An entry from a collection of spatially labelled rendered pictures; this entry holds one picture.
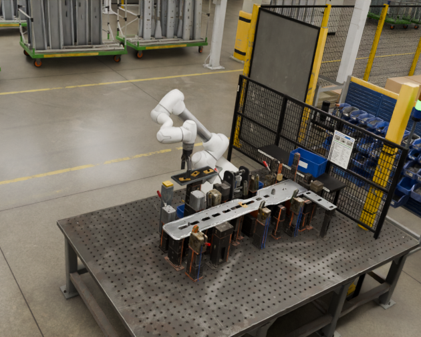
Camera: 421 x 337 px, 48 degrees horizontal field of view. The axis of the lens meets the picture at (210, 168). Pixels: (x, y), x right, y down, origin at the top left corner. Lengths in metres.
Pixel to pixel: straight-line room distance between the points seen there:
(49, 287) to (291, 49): 3.77
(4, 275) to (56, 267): 0.43
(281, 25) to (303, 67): 0.62
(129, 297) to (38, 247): 1.79
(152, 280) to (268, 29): 3.87
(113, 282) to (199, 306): 0.61
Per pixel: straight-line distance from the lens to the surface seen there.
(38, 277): 4.51
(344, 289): 3.93
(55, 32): 9.92
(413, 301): 4.97
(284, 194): 3.96
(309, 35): 5.76
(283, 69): 6.07
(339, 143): 4.24
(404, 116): 3.94
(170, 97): 3.90
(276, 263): 3.68
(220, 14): 10.35
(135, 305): 3.20
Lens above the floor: 2.95
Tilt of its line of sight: 28 degrees down
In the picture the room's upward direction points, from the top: 7 degrees clockwise
